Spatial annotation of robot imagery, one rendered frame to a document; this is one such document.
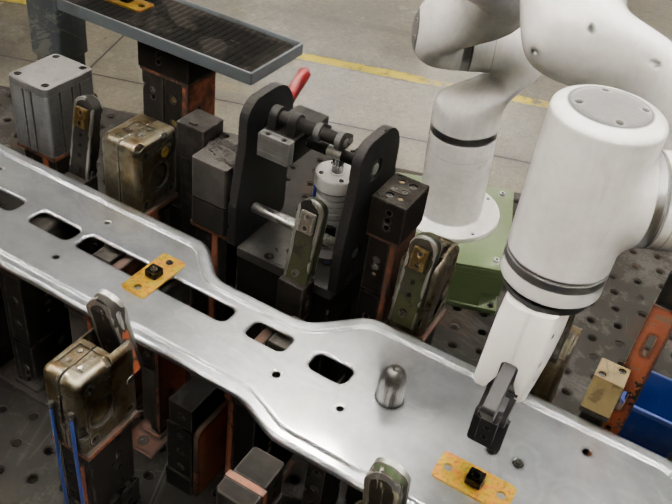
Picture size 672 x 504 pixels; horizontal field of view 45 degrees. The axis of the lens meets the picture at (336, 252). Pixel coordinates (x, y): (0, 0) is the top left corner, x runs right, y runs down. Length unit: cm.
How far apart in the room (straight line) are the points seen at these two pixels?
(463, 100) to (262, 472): 78
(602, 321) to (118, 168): 92
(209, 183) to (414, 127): 240
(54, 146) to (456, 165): 66
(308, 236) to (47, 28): 65
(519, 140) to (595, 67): 287
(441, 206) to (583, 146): 94
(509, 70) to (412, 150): 199
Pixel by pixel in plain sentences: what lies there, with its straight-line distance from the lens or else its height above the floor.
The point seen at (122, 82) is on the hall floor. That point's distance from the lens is 364.
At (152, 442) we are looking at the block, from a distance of 126.
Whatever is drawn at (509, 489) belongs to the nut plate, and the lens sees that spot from 89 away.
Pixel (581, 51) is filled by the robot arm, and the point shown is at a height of 143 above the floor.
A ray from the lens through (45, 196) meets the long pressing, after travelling 121.
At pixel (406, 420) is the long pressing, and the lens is 92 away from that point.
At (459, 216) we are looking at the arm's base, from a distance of 152.
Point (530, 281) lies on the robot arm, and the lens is 65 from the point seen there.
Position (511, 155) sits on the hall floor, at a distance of 345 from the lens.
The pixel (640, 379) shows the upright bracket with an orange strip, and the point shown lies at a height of 105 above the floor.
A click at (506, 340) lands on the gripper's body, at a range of 68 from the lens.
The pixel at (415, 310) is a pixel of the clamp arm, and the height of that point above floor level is 101.
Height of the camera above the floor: 169
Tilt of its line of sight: 38 degrees down
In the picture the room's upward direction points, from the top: 8 degrees clockwise
